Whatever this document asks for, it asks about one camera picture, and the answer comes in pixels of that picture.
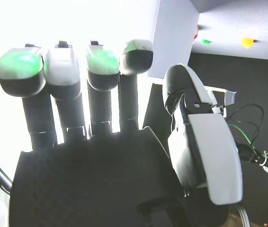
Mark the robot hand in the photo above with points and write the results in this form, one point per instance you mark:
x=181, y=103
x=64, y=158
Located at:
x=100, y=179

